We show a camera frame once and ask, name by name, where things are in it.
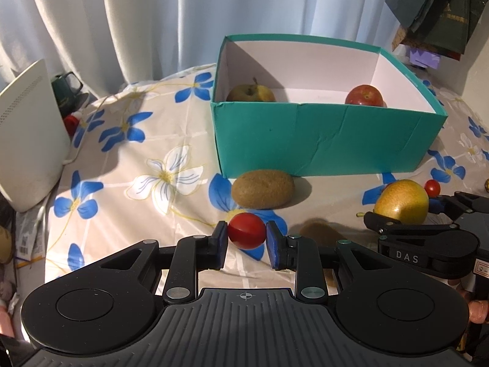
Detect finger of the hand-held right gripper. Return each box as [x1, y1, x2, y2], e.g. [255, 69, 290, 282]
[363, 211, 461, 239]
[427, 192, 489, 217]

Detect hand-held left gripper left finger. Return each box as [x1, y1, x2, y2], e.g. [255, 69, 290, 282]
[99, 221, 229, 306]

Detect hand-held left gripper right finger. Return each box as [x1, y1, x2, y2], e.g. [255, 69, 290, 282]
[265, 221, 394, 306]

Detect yellow pear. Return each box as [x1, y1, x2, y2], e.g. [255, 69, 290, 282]
[357, 179, 429, 225]

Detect teal cardboard box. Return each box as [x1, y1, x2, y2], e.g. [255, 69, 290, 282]
[211, 34, 449, 178]

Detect red yellow apple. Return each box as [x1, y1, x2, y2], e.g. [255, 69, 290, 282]
[226, 77, 276, 102]

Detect person's right hand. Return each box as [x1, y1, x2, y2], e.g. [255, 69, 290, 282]
[450, 279, 489, 325]

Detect blue floral tablecloth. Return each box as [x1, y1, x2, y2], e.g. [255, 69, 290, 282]
[44, 63, 489, 287]

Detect purple paper box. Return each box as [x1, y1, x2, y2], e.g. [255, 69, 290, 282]
[410, 47, 441, 70]

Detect red capped small bottle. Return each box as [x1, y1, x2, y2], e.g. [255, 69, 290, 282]
[63, 111, 83, 136]

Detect white paper packet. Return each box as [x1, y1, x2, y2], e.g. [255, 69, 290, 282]
[13, 206, 48, 261]

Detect dark green paper bags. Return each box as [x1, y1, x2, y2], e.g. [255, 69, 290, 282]
[385, 0, 486, 60]

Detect beige jar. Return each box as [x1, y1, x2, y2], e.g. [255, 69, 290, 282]
[0, 225, 16, 264]

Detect white ribbed appliance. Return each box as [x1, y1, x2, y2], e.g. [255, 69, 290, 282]
[0, 59, 71, 213]

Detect dark green mug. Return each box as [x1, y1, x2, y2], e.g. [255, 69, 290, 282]
[51, 72, 84, 109]

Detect pink bottle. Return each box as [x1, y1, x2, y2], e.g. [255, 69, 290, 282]
[0, 302, 14, 337]

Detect white curtain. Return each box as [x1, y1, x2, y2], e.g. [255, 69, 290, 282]
[0, 0, 413, 96]

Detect white cable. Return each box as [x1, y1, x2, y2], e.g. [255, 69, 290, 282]
[63, 94, 115, 165]

